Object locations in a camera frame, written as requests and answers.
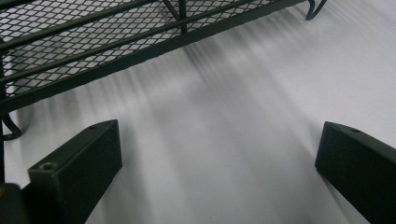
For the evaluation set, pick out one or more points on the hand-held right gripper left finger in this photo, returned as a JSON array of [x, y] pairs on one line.
[[77, 174]]

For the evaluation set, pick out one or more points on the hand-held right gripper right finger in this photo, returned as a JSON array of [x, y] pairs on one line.
[[358, 168]]

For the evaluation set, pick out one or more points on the black metal mesh rack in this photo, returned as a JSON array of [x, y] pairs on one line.
[[93, 43]]

